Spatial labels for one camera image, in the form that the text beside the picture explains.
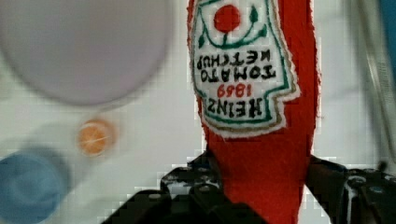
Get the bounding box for blue bowl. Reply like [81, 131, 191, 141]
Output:
[0, 151, 71, 224]

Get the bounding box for lilac round plate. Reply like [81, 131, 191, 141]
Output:
[0, 0, 173, 105]

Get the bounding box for silver toaster oven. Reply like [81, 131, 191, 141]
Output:
[345, 0, 395, 163]

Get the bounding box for orange slice toy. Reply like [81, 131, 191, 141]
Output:
[77, 119, 117, 157]

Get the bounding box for red plush ketchup bottle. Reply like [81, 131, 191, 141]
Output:
[187, 0, 320, 224]

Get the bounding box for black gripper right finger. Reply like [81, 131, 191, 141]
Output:
[305, 156, 396, 224]

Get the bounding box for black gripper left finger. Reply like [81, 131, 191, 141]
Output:
[102, 151, 267, 224]

